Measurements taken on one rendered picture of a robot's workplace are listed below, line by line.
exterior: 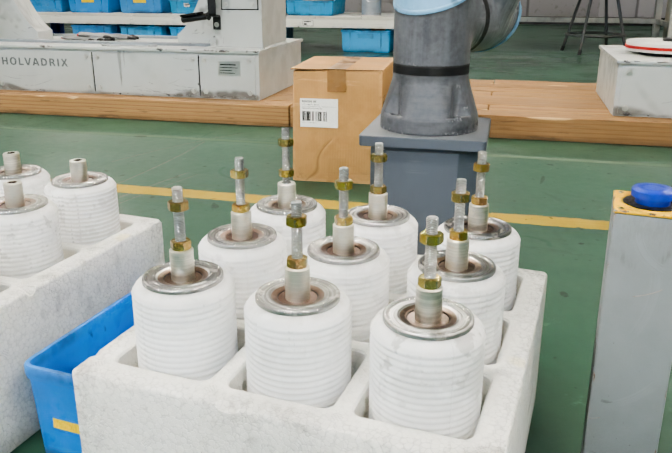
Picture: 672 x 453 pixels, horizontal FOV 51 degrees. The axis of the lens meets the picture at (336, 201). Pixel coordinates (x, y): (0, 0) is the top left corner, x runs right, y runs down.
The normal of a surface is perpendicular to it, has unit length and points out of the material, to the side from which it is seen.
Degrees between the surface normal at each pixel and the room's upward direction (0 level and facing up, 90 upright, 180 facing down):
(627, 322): 90
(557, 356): 0
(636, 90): 90
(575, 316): 0
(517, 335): 0
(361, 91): 90
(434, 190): 90
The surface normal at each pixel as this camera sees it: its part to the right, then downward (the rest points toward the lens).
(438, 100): 0.10, 0.00
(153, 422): -0.36, 0.29
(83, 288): 0.94, 0.11
